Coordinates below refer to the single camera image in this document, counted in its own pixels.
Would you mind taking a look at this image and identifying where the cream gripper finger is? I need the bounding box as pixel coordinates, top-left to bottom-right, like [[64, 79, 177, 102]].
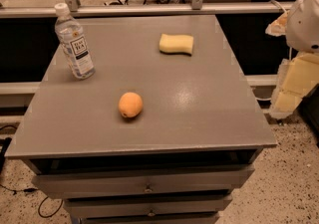
[[269, 52, 319, 119], [265, 12, 288, 37]]

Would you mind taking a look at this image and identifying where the yellow sponge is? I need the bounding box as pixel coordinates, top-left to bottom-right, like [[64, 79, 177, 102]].
[[159, 34, 193, 55]]

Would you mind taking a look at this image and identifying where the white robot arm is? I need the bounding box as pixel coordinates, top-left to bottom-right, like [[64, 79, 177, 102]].
[[265, 0, 319, 119]]

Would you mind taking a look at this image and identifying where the clear plastic tea bottle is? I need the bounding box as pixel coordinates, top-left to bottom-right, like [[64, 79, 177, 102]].
[[54, 3, 95, 80]]

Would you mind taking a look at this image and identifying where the grey drawer cabinet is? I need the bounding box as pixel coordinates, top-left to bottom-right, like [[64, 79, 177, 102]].
[[7, 15, 276, 224]]

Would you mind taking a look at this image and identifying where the orange fruit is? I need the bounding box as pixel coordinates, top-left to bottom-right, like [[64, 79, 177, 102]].
[[118, 92, 144, 118]]

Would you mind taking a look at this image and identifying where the black floor cable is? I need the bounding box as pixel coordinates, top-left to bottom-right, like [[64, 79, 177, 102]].
[[0, 124, 64, 219]]

